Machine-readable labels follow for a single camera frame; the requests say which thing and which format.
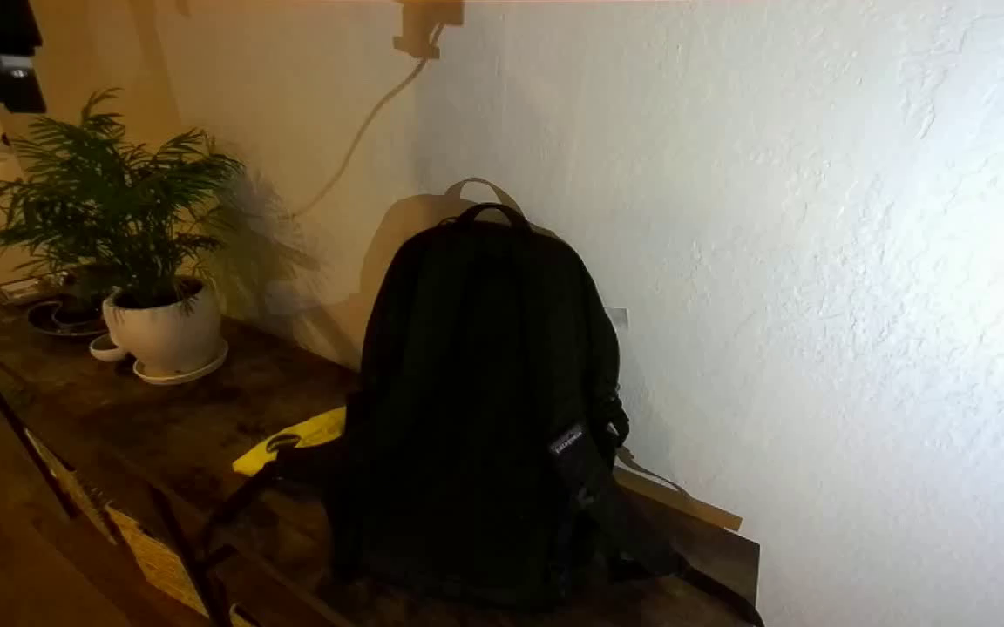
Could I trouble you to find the tan wooden board strip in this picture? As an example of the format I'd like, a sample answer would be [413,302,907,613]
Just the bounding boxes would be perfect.
[613,448,747,535]

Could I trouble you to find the small white dish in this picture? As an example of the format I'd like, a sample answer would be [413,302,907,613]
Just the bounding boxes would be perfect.
[86,334,133,365]

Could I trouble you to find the wooden sideboard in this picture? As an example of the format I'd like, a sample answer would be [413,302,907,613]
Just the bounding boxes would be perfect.
[0,328,236,627]

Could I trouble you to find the black backpack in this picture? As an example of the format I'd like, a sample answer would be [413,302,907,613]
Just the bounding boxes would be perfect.
[190,202,765,627]

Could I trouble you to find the white ceramic plant pot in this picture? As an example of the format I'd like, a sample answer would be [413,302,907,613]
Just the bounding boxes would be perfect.
[97,274,226,376]

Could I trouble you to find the green leafy potted plant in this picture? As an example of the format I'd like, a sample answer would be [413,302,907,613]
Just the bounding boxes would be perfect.
[0,87,246,313]

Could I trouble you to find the small dark round dish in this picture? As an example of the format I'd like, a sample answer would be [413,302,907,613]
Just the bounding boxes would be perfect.
[25,291,103,341]

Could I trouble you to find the yellow banana plush pouch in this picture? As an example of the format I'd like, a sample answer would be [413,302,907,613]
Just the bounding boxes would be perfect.
[229,405,348,480]

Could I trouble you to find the white pot saucer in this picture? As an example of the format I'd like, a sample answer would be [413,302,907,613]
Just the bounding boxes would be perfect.
[129,341,232,389]

